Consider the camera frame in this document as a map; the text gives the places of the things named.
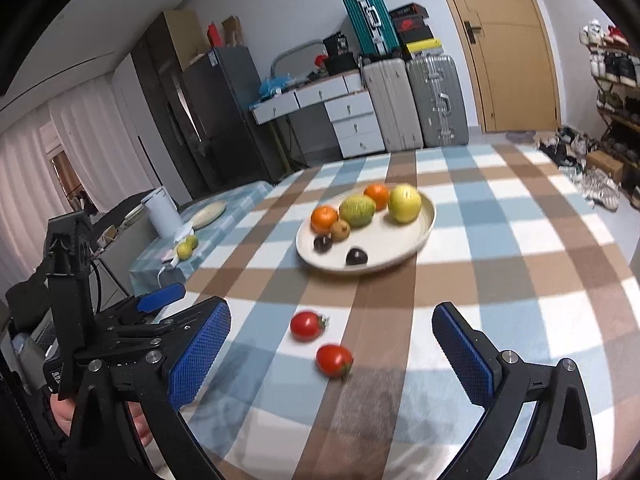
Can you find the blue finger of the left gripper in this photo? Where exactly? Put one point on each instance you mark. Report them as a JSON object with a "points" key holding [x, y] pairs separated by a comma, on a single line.
{"points": [[163, 297]]}

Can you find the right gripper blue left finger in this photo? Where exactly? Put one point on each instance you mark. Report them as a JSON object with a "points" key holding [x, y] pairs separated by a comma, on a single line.
{"points": [[188, 373]]}

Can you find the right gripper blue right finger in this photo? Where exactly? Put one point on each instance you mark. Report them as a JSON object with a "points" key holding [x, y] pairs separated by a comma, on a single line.
{"points": [[470, 353]]}

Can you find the red tomato with stem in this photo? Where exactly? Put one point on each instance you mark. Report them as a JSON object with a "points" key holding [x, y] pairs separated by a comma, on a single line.
{"points": [[308, 325]]}

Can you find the dark plum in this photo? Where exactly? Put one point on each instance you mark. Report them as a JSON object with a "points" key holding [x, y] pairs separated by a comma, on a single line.
{"points": [[323, 243], [356, 257]]}

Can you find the person's left hand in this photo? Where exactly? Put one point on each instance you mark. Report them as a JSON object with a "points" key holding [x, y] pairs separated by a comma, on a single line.
{"points": [[63, 412]]}

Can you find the green fruit on side table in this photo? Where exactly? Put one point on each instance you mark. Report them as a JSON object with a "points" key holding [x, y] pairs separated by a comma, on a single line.
{"points": [[186, 247]]}

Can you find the round wooden board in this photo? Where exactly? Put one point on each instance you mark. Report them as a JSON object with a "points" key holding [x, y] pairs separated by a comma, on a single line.
{"points": [[208, 214]]}

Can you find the checkered tablecloth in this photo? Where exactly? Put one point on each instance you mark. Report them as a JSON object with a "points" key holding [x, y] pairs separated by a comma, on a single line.
{"points": [[514, 247]]}

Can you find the cream round plate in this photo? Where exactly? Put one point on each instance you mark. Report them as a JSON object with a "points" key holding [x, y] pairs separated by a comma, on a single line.
{"points": [[384, 241]]}

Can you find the yellow green pear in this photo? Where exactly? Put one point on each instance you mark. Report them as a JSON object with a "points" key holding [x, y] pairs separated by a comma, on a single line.
{"points": [[404, 203]]}

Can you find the white curtain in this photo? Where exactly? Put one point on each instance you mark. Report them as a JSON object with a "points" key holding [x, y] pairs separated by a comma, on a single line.
{"points": [[74, 147]]}

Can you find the large orange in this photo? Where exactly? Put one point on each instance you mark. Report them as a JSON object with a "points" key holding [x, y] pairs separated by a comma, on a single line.
{"points": [[322, 218]]}

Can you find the black refrigerator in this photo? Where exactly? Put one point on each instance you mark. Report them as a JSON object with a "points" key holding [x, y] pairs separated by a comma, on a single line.
{"points": [[204, 119]]}

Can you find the brown kiwi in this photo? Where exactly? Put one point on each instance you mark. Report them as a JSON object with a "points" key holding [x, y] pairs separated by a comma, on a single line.
{"points": [[340, 230]]}

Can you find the green bumpy citrus fruit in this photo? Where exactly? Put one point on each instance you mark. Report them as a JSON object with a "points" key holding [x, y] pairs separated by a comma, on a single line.
{"points": [[357, 210]]}

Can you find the small orange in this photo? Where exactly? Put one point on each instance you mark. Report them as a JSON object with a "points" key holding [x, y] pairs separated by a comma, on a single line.
{"points": [[379, 193]]}

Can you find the silver grey suitcase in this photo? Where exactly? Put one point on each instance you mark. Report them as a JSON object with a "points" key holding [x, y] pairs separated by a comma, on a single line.
{"points": [[439, 101]]}

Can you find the beige suitcase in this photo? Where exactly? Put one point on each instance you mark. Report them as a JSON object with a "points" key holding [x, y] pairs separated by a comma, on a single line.
{"points": [[392, 98]]}

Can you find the white drawer desk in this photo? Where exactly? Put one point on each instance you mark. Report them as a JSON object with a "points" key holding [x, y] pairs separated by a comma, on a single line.
{"points": [[330, 119]]}

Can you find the wooden door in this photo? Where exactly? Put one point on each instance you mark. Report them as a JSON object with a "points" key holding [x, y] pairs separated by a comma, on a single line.
{"points": [[510, 62]]}

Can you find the yellow box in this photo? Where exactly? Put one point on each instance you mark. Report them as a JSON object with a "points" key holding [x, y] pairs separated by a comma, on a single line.
{"points": [[424, 48]]}

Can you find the wooden shoe rack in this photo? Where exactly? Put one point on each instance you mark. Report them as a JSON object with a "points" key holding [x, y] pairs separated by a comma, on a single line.
{"points": [[612, 161]]}

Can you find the teal suitcase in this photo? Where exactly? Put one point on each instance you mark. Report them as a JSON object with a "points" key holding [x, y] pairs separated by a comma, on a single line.
{"points": [[373, 28]]}

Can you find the black shoe boxes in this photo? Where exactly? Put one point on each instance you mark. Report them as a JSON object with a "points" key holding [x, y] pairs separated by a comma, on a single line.
{"points": [[410, 23]]}

